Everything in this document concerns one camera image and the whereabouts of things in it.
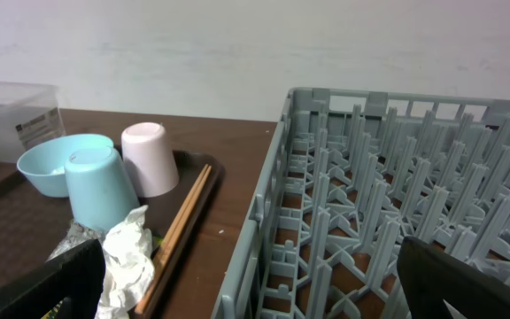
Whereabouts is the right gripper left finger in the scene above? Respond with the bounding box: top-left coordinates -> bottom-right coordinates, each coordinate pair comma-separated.
0,239 -> 105,318

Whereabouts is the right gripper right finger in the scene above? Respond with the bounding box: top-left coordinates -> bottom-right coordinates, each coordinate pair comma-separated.
397,237 -> 510,318

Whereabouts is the light blue bowl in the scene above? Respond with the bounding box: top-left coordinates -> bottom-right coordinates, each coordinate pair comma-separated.
17,134 -> 114,198

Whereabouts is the grey dishwasher rack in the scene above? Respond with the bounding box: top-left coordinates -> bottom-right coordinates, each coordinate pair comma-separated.
212,88 -> 510,318

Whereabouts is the crumpled white tissue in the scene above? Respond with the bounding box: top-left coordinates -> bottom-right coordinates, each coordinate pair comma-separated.
95,205 -> 155,318

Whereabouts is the brown serving tray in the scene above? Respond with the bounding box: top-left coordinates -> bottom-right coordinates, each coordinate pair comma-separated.
0,150 -> 225,318

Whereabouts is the light blue plastic cup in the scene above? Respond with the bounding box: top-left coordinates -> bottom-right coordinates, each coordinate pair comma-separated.
65,146 -> 139,233

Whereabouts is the pink plastic cup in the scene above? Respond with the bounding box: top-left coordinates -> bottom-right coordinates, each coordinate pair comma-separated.
121,122 -> 179,198

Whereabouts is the right wooden chopstick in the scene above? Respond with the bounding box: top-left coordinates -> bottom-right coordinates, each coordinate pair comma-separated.
152,164 -> 213,276

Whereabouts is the wooden chopstick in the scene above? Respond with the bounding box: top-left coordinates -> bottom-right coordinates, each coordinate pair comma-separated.
135,165 -> 212,315
152,164 -> 213,276

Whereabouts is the left wooden chopstick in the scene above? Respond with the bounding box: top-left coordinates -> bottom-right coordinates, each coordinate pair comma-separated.
135,165 -> 212,315

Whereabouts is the clear plastic bin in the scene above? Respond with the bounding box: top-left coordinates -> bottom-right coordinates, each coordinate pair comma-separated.
0,82 -> 66,163

